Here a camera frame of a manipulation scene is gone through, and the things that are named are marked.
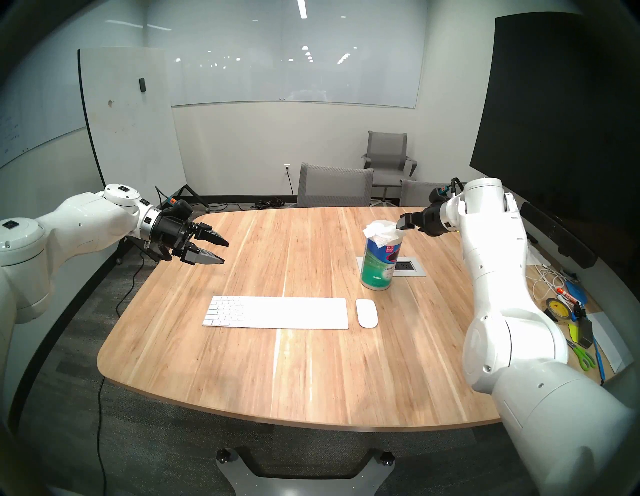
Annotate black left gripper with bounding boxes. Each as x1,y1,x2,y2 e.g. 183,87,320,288
150,207,230,265

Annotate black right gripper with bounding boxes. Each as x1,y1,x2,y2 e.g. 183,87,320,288
396,201,451,237

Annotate white disinfecting wipe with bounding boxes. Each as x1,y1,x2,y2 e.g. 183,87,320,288
362,220,406,248

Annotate green blue wipes canister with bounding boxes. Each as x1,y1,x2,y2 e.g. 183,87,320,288
360,220,405,291

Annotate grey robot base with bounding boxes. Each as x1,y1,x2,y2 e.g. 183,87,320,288
216,447,396,496

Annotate grey mesh chair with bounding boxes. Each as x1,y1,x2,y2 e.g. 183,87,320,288
296,162,374,209
399,180,453,209

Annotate grey office chair with armrests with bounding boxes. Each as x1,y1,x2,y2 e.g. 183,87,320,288
361,131,418,203

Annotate white slim keyboard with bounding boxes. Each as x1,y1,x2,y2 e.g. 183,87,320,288
202,295,349,330

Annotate white computer mouse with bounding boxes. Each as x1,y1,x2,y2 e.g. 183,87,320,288
355,299,379,329

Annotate crumpled white tissue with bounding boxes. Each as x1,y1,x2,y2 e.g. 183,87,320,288
525,240,552,267

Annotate white mobile whiteboard on stand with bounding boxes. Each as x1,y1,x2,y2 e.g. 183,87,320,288
77,47,211,213

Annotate black video sound bar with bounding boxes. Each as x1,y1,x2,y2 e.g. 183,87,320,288
520,201,598,269

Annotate yellow tape roll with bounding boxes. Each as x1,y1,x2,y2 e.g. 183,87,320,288
544,297,574,323

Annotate white orange glue bottle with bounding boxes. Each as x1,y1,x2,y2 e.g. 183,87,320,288
555,286,586,307

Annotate blue plastic item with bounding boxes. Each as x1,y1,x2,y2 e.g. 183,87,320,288
565,280,590,307

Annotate black block eraser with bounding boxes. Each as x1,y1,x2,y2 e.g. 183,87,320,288
575,315,594,349

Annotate blue pen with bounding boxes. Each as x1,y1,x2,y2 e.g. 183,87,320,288
592,337,606,385

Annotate white paper sheet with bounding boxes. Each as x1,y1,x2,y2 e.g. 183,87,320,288
585,311,635,373

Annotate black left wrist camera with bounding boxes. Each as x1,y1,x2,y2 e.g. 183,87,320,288
167,197,194,221

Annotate black left wrist cable loop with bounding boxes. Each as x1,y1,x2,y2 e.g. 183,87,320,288
125,234,173,263

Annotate white charger with cable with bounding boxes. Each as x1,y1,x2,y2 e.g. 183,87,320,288
531,264,567,302

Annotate large black wall screen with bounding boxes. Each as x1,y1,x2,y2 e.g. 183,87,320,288
469,11,640,281

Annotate wide glass wall whiteboard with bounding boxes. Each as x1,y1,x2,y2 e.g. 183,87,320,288
146,0,430,110

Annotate thin black floor cable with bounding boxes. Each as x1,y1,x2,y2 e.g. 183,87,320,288
96,252,147,496

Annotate green handled scissors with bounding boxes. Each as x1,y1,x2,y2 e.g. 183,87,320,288
565,339,597,372

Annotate glass wall whiteboard with writing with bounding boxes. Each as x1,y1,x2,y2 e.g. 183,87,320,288
0,10,147,170

